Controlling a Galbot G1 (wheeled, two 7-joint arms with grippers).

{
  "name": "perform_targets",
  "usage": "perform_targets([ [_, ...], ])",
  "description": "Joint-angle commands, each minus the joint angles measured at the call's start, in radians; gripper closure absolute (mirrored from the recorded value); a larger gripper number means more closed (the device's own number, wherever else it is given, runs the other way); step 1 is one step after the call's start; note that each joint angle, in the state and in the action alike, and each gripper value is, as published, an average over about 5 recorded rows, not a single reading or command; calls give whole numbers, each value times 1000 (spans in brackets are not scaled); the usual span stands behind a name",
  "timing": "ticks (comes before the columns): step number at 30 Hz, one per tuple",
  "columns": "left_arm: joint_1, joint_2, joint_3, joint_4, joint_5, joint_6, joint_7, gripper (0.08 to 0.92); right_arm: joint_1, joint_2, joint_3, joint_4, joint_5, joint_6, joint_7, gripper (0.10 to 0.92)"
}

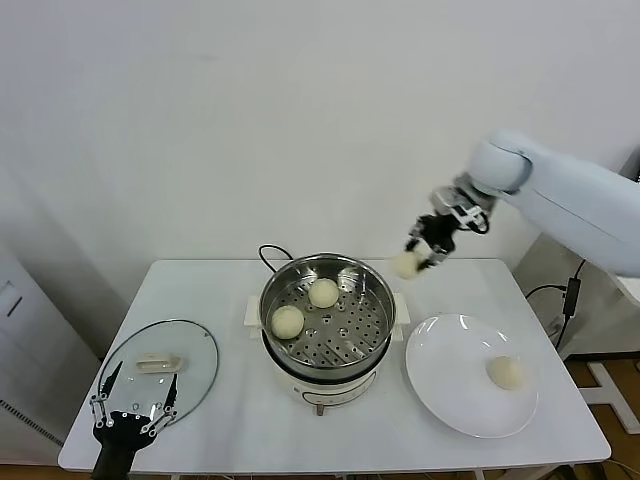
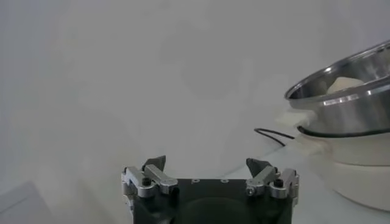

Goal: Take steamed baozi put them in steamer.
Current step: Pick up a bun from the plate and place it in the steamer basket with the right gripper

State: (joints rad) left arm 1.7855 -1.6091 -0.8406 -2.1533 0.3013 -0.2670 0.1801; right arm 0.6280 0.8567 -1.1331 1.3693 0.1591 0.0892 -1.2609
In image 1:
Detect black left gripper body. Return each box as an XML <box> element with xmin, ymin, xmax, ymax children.
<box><xmin>93</xmin><ymin>409</ymin><xmax>157</xmax><ymax>449</ymax></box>

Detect white side table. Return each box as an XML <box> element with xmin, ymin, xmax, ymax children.
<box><xmin>514</xmin><ymin>234</ymin><xmax>640</xmax><ymax>436</ymax></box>

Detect white steamed baozi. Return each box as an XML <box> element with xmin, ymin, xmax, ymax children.
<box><xmin>269</xmin><ymin>304</ymin><xmax>305</xmax><ymax>341</ymax></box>
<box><xmin>485</xmin><ymin>354</ymin><xmax>529</xmax><ymax>392</ymax></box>
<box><xmin>307</xmin><ymin>277</ymin><xmax>339</xmax><ymax>309</ymax></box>
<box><xmin>391</xmin><ymin>249</ymin><xmax>421</xmax><ymax>281</ymax></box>

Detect cream electric cooker base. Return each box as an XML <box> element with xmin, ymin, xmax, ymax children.
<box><xmin>243</xmin><ymin>292</ymin><xmax>411</xmax><ymax>417</ymax></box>

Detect white cabinet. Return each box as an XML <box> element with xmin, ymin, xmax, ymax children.
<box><xmin>0</xmin><ymin>234</ymin><xmax>104</xmax><ymax>451</ymax></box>

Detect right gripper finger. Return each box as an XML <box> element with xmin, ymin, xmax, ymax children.
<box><xmin>417</xmin><ymin>246</ymin><xmax>454</xmax><ymax>272</ymax></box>
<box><xmin>403</xmin><ymin>219</ymin><xmax>426</xmax><ymax>254</ymax></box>

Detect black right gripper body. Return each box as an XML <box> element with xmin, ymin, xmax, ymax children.
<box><xmin>417</xmin><ymin>213</ymin><xmax>457</xmax><ymax>254</ymax></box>

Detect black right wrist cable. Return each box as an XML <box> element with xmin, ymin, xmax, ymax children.
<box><xmin>467</xmin><ymin>207</ymin><xmax>494</xmax><ymax>236</ymax></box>

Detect white round plate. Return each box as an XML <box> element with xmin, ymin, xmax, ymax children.
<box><xmin>403</xmin><ymin>313</ymin><xmax>540</xmax><ymax>440</ymax></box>

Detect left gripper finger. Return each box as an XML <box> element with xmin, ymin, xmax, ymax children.
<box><xmin>141</xmin><ymin>372</ymin><xmax>179</xmax><ymax>437</ymax></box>
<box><xmin>89</xmin><ymin>360</ymin><xmax>124</xmax><ymax>429</ymax></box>

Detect stainless steel steamer basket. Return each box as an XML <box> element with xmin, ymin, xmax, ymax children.
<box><xmin>259</xmin><ymin>252</ymin><xmax>396</xmax><ymax>381</ymax></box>

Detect black plugged cable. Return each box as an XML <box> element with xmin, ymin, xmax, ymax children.
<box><xmin>523</xmin><ymin>283</ymin><xmax>567</xmax><ymax>301</ymax></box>
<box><xmin>555</xmin><ymin>313</ymin><xmax>571</xmax><ymax>359</ymax></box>

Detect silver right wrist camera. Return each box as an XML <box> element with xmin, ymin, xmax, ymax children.
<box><xmin>430</xmin><ymin>183</ymin><xmax>487</xmax><ymax>226</ymax></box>

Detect round glass pot lid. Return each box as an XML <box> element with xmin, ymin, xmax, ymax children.
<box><xmin>97</xmin><ymin>318</ymin><xmax>221</xmax><ymax>434</ymax></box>

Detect black cooker power cable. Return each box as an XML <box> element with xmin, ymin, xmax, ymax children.
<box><xmin>257</xmin><ymin>243</ymin><xmax>296</xmax><ymax>274</ymax></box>

